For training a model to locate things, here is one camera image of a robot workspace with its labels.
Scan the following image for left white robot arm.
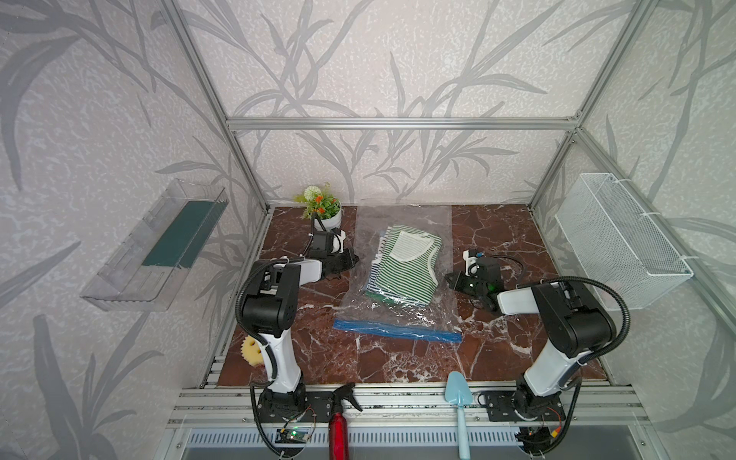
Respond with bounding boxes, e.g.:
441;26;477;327
234;228;360;403

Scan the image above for white wire wall basket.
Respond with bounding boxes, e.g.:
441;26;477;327
555;172;693;311

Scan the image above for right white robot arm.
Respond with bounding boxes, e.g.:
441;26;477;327
445;252;632;406

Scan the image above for aluminium cage frame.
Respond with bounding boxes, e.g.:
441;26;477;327
154;0;736;460

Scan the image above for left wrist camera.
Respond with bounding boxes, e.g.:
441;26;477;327
330;228;346;254

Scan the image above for white pot with plant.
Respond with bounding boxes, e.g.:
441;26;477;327
293;182;342;230

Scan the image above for green striped tank top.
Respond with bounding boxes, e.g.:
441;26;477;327
365;224;442;307

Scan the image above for clear plastic wall shelf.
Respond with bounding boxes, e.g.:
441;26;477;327
80;179;229;312

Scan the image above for light blue garden trowel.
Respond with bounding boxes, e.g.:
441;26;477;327
445;371;473;460

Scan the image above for red spray bottle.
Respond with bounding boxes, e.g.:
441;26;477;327
329;383;363;460

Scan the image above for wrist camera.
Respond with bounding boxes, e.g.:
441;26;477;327
463;248;490;277
330;228;346;254

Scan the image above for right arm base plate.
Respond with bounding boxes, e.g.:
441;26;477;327
478;390;567;423

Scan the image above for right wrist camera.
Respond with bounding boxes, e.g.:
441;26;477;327
463;248;490;277

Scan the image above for yellow smiley sponge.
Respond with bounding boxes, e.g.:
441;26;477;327
241;335;264;367

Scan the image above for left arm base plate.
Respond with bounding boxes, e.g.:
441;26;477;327
256;388;333;424

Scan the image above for clear vacuum bag blue zipper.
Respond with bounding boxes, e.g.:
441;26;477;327
333;204;462;343

